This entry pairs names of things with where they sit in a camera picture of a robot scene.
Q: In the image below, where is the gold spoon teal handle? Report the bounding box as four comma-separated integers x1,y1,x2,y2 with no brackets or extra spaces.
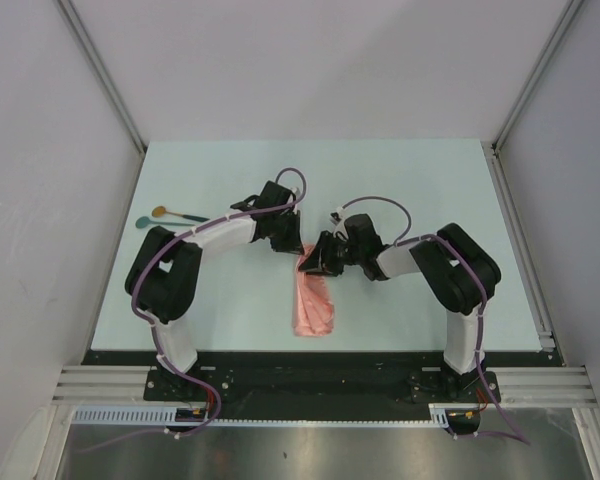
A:
151,206,209,223

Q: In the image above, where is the right aluminium frame post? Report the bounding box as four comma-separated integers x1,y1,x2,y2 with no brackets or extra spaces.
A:
491,0,588,154

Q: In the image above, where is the aluminium frame post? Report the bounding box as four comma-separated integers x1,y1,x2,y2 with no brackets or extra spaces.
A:
491,0,588,154
53,0,148,158

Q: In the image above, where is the right aluminium table rail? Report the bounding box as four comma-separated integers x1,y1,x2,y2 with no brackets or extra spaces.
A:
481,142,561,354

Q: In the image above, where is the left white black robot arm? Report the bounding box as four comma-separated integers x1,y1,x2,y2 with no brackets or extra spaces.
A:
124,181,304,400

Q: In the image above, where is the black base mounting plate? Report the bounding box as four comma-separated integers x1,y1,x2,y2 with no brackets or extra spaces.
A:
144,351,500,422

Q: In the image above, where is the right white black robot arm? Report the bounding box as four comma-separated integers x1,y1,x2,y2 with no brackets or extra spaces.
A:
299,214,502,401

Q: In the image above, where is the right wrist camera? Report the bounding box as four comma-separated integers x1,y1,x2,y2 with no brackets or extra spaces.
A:
330,207,348,238

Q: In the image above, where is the white slotted cable duct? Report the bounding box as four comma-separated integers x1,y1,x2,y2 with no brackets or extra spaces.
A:
72,402,481,429

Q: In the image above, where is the left aluminium frame post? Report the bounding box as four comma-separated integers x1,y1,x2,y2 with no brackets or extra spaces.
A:
53,0,148,158

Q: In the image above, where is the pink satin napkin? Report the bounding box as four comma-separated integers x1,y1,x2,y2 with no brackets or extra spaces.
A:
292,244,335,337

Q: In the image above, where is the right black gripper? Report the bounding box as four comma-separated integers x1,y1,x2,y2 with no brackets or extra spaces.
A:
299,230,364,277

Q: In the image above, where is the front aluminium cross rail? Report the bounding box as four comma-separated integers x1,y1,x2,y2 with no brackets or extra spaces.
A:
52,366,598,408

